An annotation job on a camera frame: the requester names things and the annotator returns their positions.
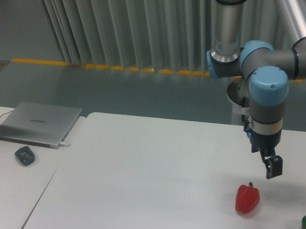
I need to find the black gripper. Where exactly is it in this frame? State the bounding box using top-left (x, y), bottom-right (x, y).
top-left (245, 121), bottom-right (283, 179)

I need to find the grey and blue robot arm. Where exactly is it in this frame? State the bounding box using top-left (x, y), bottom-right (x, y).
top-left (207, 0), bottom-right (306, 178)

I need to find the red bell pepper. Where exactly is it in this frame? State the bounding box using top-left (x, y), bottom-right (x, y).
top-left (235, 182), bottom-right (260, 214)

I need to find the white usb plug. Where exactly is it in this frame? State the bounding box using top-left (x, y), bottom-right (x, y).
top-left (59, 142), bottom-right (71, 147)

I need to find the white folding partition screen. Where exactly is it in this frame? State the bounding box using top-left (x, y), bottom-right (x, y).
top-left (18, 0), bottom-right (302, 89)

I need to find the silver closed laptop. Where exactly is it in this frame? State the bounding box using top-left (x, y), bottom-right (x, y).
top-left (0, 102), bottom-right (82, 148)

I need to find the black earbuds case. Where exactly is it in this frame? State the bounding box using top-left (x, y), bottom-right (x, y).
top-left (15, 146), bottom-right (36, 166)

